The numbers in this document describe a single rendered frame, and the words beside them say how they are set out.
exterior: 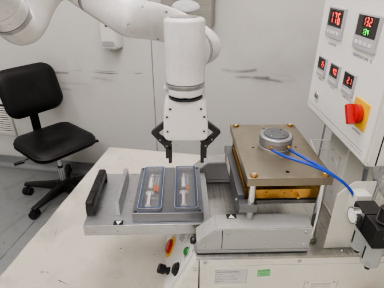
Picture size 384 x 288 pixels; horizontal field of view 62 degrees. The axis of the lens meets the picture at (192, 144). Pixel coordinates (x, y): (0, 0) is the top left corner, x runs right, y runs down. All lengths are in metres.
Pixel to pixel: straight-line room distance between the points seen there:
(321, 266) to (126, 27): 0.68
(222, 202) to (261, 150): 0.20
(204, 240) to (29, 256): 0.57
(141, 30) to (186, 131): 0.24
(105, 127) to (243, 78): 1.12
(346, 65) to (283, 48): 1.42
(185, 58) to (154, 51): 1.61
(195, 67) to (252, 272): 0.48
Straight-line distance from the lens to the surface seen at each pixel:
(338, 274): 0.87
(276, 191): 0.75
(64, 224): 1.18
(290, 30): 2.16
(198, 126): 0.72
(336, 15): 0.83
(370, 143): 0.69
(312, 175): 0.72
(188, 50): 0.65
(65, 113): 2.70
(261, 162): 0.73
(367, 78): 0.70
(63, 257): 1.06
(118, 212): 0.80
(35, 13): 0.92
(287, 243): 0.77
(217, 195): 0.92
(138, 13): 0.74
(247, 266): 0.79
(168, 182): 0.86
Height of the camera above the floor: 1.48
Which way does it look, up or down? 28 degrees down
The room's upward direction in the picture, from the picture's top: straight up
